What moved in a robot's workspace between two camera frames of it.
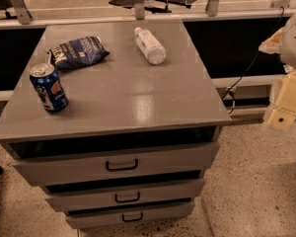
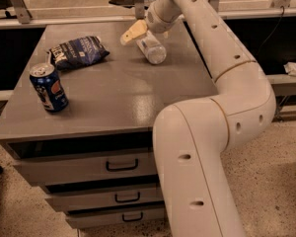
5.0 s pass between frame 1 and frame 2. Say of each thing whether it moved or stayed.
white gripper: moved
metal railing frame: stayed
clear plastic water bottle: stayed
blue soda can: stayed
